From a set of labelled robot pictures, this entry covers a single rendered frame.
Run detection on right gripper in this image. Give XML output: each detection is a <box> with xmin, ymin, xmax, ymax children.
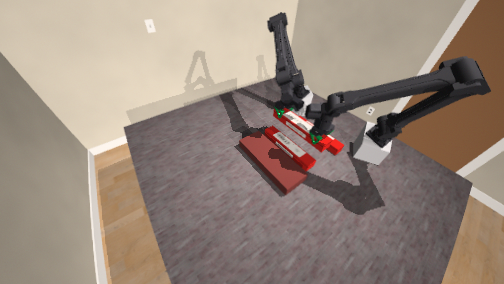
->
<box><xmin>274</xmin><ymin>100</ymin><xmax>293</xmax><ymax>118</ymax></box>

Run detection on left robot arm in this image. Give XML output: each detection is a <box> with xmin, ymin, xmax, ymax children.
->
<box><xmin>305</xmin><ymin>56</ymin><xmax>491</xmax><ymax>148</ymax></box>

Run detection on red box of welding electrodes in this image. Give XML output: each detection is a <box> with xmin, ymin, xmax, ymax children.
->
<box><xmin>273</xmin><ymin>108</ymin><xmax>333</xmax><ymax>152</ymax></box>
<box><xmin>299</xmin><ymin>116</ymin><xmax>344</xmax><ymax>155</ymax></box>
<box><xmin>264</xmin><ymin>126</ymin><xmax>316</xmax><ymax>171</ymax></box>

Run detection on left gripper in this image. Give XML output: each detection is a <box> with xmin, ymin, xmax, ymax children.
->
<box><xmin>309</xmin><ymin>117</ymin><xmax>335</xmax><ymax>145</ymax></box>

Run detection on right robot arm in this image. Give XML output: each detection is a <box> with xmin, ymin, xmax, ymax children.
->
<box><xmin>267</xmin><ymin>13</ymin><xmax>310</xmax><ymax>112</ymax></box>

